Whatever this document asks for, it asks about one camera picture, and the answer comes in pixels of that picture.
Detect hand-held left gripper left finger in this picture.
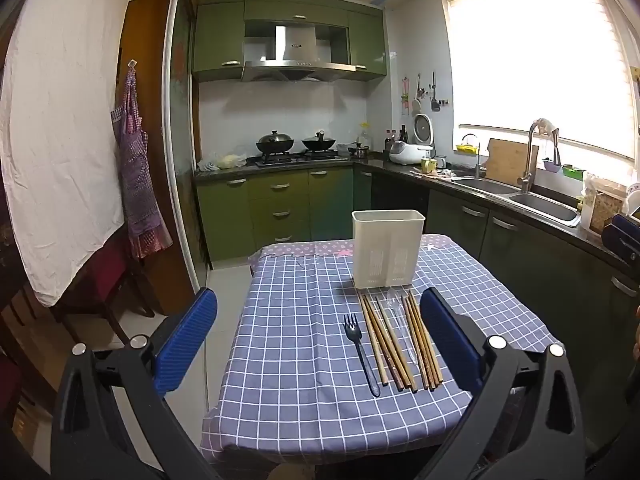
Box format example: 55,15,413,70
50,287,231,480

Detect green lower kitchen cabinets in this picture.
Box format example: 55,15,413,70
195,160,640,411

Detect red cushioned wooden chair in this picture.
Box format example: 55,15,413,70
49,237,157,343

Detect clear food container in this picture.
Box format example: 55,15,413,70
579,174,627,237

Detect white hanging cloth sheet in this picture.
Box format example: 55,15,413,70
0,0,135,307

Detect pink patterned table cover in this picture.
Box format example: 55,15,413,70
256,232,451,262

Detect steel double sink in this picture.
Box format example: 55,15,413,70
451,175,582,227

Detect tall steel faucet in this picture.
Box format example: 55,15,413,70
518,118,560,194

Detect wooden cutting board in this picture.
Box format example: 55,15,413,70
486,138,540,187

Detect dark sauce bottles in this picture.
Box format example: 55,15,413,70
383,125,410,152

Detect white rice cooker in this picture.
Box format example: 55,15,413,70
389,113,436,166

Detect purple checkered apron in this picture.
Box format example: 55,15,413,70
111,66,174,259

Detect row of wooden chopsticks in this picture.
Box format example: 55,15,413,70
357,290,445,393

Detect clear plastic spoon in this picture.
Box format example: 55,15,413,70
385,287,418,366

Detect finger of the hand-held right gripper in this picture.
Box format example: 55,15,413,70
601,212,640,262

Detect green kitchen cabinets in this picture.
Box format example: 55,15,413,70
195,160,640,411
192,0,388,83

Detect green drain basket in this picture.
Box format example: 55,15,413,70
542,157,586,181

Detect thin steel faucet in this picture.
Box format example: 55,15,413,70
462,133,484,179

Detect white sliding door frame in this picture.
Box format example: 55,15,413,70
163,0,212,293

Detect blue checkered tablecloth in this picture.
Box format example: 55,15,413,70
200,237,563,466

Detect dark blue plastic fork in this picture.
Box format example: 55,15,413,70
342,313,382,398

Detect hanging kitchen tools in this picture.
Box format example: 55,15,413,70
399,72,452,117

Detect small black lidded wok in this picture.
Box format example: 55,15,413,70
301,130,337,154

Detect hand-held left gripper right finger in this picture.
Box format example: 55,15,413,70
414,287,586,480

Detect crumpled plastic bag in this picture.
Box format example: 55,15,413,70
197,152,249,172

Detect white plastic utensil holder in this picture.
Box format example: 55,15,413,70
351,209,426,291

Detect gas stove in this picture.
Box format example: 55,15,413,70
254,152,352,167

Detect green upper kitchen cabinets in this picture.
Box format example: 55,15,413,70
192,0,388,83

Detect steel range hood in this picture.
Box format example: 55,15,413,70
242,25,357,83

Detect large black lidded wok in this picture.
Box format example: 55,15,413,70
256,130,296,157

